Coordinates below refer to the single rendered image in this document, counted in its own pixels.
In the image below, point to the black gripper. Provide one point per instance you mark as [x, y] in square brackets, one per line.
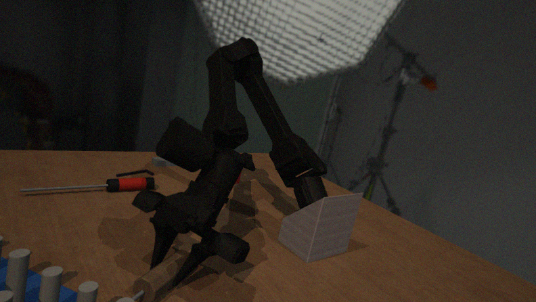
[226, 245]

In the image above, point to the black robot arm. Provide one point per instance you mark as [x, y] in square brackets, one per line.
[224, 129]

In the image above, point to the red-handled screwdriver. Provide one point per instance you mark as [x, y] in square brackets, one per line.
[112, 185]

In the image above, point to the blue tape strip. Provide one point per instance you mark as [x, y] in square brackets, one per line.
[33, 286]

